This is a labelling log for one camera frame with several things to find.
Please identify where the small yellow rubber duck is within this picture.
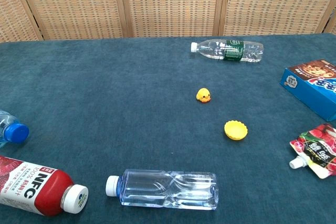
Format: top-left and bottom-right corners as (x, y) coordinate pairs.
(196, 88), (212, 103)

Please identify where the blue cookie box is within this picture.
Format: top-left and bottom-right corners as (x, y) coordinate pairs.
(279, 59), (336, 122)

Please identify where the red jelly drink pouch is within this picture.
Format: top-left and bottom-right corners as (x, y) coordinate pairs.
(289, 123), (336, 180)

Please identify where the blue plush tablecloth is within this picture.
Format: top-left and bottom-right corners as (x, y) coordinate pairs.
(0, 33), (336, 224)

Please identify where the yellow fluted plastic cap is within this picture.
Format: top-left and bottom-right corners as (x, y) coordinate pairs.
(224, 120), (248, 142)

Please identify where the blue cap drink bottle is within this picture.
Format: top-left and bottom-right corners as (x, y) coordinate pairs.
(0, 110), (30, 148)

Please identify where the red NFC juice bottle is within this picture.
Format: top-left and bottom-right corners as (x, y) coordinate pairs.
(0, 155), (89, 217)

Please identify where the square clear water bottle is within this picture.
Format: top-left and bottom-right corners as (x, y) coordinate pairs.
(106, 169), (219, 211)

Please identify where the woven wicker folding screen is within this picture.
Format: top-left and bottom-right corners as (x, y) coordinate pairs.
(0, 0), (336, 43)

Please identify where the green label water bottle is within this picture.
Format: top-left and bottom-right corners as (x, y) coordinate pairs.
(191, 38), (265, 63)

